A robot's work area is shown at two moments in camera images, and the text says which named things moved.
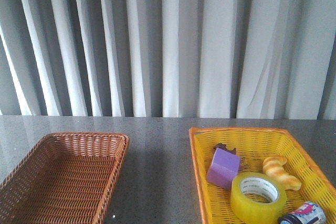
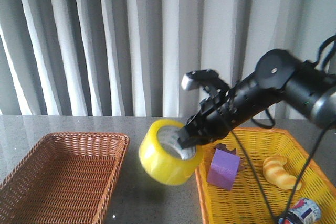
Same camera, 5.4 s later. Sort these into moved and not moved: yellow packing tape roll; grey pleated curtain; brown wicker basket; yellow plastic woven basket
Moved: yellow packing tape roll
Not moved: brown wicker basket; yellow plastic woven basket; grey pleated curtain
